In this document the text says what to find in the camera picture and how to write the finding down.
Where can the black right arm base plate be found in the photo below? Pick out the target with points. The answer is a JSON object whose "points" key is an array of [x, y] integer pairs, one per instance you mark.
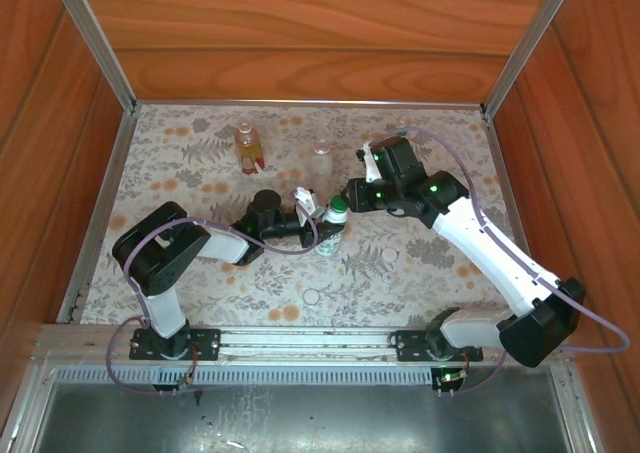
{"points": [[410, 345]]}

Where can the aluminium frame post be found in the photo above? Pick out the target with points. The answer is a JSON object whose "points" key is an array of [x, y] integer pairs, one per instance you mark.
{"points": [[530, 43], [95, 43]]}

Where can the grey sheet metal panel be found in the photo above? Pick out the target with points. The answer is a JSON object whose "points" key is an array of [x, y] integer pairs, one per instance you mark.
{"points": [[320, 418]]}

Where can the white cap with printed code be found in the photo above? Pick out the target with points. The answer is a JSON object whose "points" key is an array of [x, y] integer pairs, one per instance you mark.
{"points": [[388, 277]]}

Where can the white bottle with green label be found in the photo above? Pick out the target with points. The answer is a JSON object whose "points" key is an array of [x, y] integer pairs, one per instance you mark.
{"points": [[334, 220]]}

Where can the small board with green light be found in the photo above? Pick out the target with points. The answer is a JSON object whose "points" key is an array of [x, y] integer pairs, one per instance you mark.
{"points": [[450, 377]]}

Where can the floral patterned tablecloth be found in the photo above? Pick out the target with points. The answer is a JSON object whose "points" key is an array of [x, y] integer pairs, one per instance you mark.
{"points": [[350, 298]]}

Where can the clear ribbed plastic bottle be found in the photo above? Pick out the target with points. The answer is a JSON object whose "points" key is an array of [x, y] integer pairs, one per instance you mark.
{"points": [[321, 165]]}

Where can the small clear bottle green label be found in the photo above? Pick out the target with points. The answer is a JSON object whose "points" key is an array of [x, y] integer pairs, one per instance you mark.
{"points": [[402, 122]]}

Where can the aluminium mounting rail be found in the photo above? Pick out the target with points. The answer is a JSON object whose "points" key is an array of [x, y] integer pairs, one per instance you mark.
{"points": [[300, 340]]}

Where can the wide white bottle cap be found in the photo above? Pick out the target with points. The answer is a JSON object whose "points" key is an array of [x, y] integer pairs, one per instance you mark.
{"points": [[389, 254]]}

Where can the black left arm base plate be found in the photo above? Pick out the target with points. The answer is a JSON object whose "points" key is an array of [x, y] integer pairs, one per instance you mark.
{"points": [[205, 345]]}

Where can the green bottle cap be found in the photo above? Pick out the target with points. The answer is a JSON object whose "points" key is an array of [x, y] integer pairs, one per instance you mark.
{"points": [[339, 203]]}

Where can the orange juice bottle red label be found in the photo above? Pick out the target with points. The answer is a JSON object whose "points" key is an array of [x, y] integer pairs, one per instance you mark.
{"points": [[248, 148]]}

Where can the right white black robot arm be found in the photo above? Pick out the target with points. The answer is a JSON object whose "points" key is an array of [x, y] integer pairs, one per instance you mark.
{"points": [[490, 253]]}

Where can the aluminium frame side rail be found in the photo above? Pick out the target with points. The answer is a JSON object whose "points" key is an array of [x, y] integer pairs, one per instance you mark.
{"points": [[500, 173], [100, 213]]}

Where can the aluminium frame back rail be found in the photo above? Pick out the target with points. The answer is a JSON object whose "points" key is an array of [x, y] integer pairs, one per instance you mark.
{"points": [[310, 103]]}

